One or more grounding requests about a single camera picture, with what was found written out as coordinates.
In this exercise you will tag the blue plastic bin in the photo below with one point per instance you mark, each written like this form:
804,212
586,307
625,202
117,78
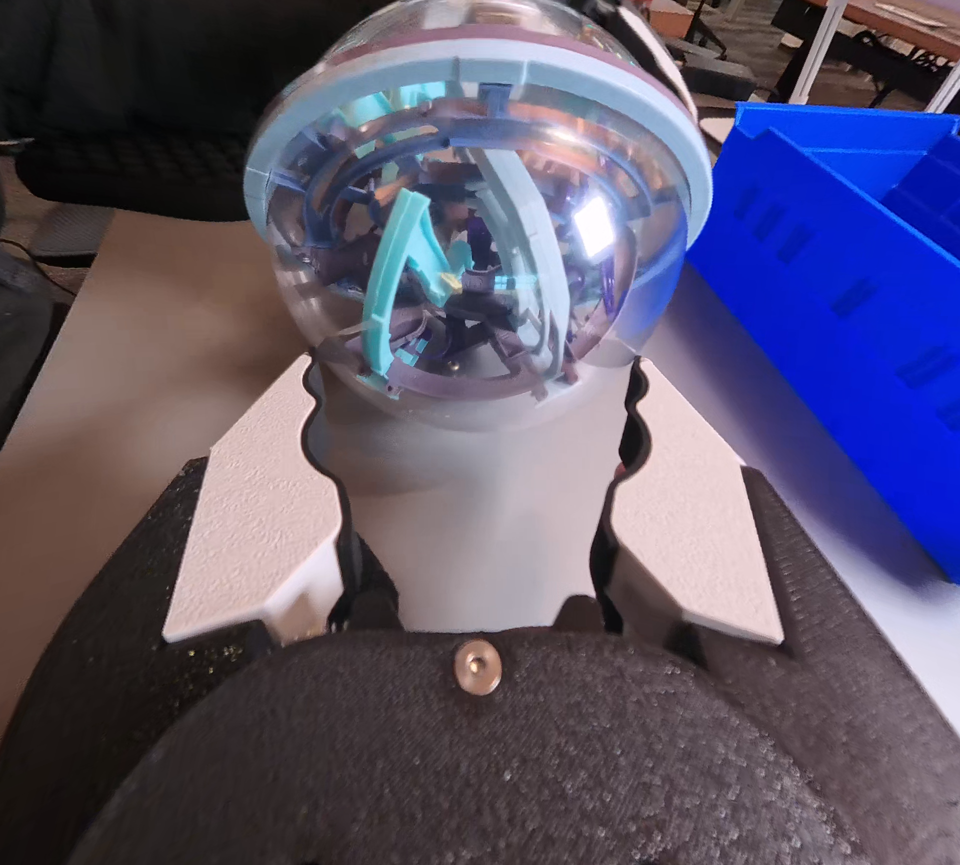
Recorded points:
840,295

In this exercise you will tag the clear plastic maze ball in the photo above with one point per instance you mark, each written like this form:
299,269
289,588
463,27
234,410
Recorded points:
480,205

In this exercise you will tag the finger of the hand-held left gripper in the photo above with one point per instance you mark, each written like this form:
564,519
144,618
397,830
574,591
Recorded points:
660,63

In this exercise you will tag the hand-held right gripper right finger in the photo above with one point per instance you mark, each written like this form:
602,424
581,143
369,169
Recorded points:
690,520

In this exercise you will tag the white stand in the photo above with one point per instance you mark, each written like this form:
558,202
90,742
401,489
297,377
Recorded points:
818,48

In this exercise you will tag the black mesh pad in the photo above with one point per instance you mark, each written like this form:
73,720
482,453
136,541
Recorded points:
135,183

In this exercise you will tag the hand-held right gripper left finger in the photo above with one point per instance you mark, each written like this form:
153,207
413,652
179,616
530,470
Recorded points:
255,520

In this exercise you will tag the person's left forearm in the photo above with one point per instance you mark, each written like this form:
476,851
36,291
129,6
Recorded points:
150,25

